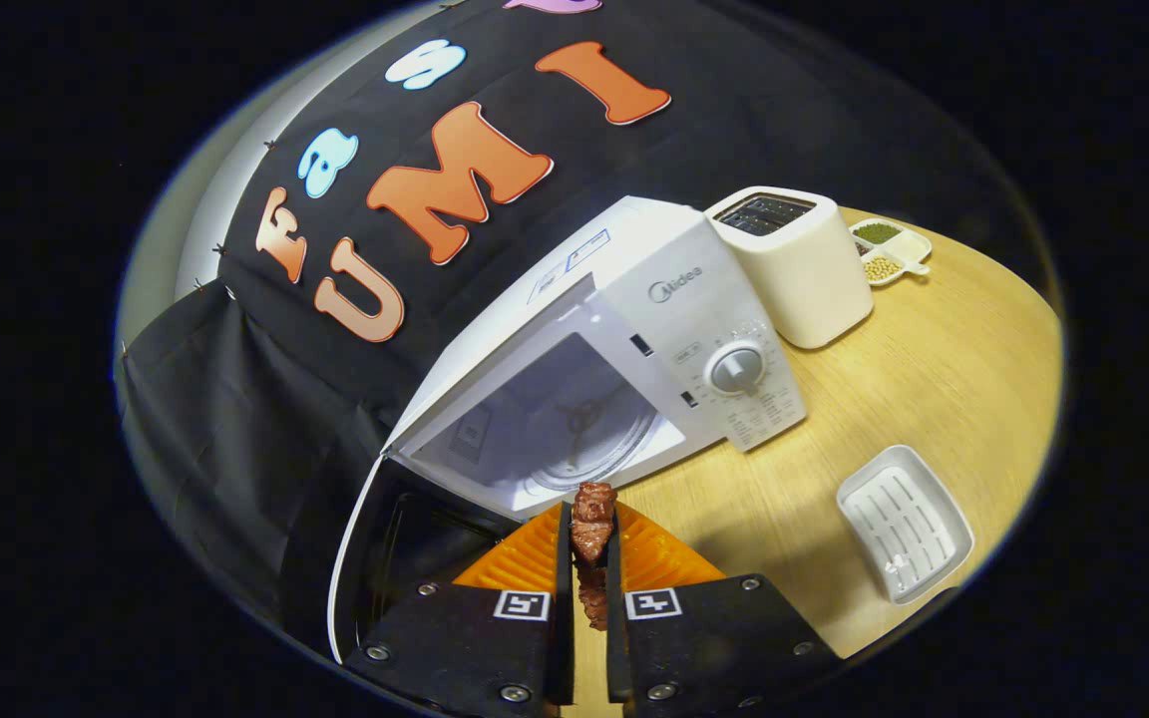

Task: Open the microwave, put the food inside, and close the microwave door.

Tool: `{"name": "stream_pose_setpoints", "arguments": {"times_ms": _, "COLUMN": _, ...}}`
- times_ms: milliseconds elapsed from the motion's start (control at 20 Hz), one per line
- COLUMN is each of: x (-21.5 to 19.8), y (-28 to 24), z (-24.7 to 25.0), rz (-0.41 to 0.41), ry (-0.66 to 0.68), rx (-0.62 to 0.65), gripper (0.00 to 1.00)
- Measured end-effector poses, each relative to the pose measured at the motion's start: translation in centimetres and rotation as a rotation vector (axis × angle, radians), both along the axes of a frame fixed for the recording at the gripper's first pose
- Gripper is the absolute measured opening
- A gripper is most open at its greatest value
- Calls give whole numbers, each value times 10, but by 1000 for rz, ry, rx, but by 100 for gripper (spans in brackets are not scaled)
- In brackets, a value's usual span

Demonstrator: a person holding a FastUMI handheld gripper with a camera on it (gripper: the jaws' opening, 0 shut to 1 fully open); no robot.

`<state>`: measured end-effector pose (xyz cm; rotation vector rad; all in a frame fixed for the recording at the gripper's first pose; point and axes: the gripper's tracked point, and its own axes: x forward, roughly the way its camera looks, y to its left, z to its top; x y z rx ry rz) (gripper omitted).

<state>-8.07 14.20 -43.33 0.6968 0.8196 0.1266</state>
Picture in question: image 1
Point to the divided dish with beans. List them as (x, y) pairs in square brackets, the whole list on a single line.
[(889, 254)]

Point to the white toaster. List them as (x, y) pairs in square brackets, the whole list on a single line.
[(814, 279)]

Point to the white microwave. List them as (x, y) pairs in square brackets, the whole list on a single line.
[(664, 319)]

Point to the white ribbed tray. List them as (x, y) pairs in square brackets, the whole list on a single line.
[(904, 524)]

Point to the red meat piece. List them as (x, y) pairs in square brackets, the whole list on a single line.
[(592, 529)]

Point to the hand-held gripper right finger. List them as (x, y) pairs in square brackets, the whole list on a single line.
[(704, 648)]

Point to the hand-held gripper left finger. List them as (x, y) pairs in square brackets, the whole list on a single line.
[(475, 648)]

